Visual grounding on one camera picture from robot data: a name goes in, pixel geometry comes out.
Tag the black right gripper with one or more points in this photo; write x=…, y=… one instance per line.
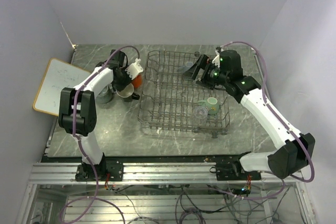
x=201, y=63

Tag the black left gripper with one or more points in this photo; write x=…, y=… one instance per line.
x=120, y=87

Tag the light blue printed mug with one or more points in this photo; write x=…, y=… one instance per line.
x=185, y=68

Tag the black glossy mug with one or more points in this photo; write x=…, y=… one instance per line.
x=128, y=94

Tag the orange mug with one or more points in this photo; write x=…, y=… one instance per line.
x=137, y=82

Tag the dark grey glazed mug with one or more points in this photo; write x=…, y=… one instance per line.
x=106, y=95

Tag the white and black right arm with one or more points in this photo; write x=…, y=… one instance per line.
x=293, y=148

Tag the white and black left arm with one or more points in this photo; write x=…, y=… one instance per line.
x=77, y=108

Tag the mint green ceramic mug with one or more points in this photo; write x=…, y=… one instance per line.
x=211, y=104

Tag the clear glass cup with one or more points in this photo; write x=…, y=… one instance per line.
x=199, y=116

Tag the yellow framed whiteboard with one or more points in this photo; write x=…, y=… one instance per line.
x=58, y=75

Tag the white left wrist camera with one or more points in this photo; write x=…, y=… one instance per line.
x=134, y=69

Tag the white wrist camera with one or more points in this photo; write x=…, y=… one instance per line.
x=216, y=60
x=134, y=69

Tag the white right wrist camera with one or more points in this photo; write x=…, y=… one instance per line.
x=216, y=60

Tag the grey wire dish rack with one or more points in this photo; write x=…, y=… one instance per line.
x=168, y=99

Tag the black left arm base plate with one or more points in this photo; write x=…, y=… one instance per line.
x=107, y=170

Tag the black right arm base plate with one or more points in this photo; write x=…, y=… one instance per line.
x=233, y=171

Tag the aluminium mounting rail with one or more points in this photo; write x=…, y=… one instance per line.
x=133, y=173

